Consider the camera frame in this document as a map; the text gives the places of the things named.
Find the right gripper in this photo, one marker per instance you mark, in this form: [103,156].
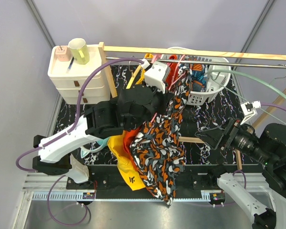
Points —
[223,134]

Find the black orange patterned shorts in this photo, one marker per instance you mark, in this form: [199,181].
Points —
[159,157]

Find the blue patterned shorts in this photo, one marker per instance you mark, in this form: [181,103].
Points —
[198,77]

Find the thin pink hanger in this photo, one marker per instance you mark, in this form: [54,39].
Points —
[172,103]

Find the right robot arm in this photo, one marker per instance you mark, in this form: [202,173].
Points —
[269,151]

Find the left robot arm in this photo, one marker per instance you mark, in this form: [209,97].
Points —
[128,111]

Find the yellow shorts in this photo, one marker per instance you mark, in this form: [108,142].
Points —
[125,163]

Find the white laundry basket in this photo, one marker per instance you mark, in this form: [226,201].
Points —
[212,88]

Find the teal headphones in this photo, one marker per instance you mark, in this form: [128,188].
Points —
[101,145]

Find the wooden clothes rack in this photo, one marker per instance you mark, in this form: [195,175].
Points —
[242,55]

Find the blue pen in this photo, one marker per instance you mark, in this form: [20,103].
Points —
[70,64]

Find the green mug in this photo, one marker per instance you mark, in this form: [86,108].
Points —
[79,50]

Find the pink cube holder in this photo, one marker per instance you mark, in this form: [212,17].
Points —
[63,53]

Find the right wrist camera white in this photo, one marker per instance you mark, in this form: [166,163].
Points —
[249,110]

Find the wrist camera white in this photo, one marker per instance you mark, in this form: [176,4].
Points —
[156,75]
[249,110]

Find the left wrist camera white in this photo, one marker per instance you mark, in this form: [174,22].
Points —
[156,75]

